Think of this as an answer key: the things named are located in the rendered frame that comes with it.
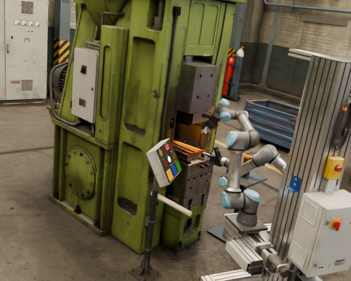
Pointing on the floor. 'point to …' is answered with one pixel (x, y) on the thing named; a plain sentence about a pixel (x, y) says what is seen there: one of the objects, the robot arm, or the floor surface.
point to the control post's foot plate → (151, 274)
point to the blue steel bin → (273, 120)
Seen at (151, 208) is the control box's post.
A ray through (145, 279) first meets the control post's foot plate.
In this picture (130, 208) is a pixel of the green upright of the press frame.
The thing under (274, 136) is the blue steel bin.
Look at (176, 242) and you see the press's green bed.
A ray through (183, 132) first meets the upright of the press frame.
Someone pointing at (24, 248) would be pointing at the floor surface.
